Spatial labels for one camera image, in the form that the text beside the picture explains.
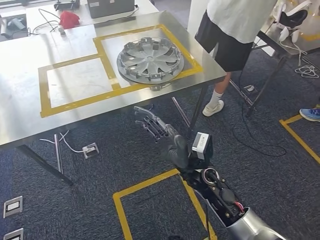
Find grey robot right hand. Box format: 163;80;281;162
134;105;189;168

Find grey plastic wheel hubcap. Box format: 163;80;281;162
116;37;185;85

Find steel workbench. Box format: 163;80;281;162
0;10;227;186
229;0;320;117

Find white partition panel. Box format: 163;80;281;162
186;0;213;37

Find white desk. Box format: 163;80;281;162
25;0;159;37

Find person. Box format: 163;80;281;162
299;105;320;123
195;0;278;117

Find grey laptop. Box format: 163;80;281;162
87;0;136;19

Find white handheld controller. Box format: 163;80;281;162
278;27;290;43
291;29;301;45

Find red cloth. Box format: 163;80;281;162
59;10;81;30

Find white black headset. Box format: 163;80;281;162
275;0;313;31

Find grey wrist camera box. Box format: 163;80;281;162
192;131;214;163

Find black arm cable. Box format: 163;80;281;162
205;203;211;240

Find black floor cable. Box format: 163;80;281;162
231;69;287;158

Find white outlet cable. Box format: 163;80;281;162
39;130;87;154

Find white controller cable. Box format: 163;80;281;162
279;41;320;79

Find black desk cables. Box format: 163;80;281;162
32;8;60;34

